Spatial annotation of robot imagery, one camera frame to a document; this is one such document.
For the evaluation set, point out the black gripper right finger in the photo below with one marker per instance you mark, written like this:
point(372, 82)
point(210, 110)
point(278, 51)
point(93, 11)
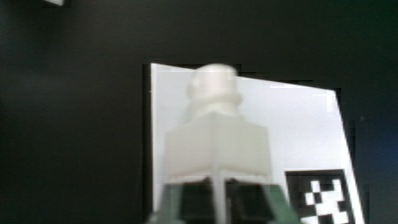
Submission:
point(257, 204)

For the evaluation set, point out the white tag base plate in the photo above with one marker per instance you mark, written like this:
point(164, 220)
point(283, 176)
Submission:
point(296, 111)

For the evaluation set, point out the white table leg far left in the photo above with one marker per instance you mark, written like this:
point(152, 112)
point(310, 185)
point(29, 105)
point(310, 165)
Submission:
point(56, 2)

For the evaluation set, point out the white table leg with tag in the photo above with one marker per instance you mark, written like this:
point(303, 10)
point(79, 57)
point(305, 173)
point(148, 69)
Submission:
point(218, 145)

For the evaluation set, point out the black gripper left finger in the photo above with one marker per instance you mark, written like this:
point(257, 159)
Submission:
point(186, 204)

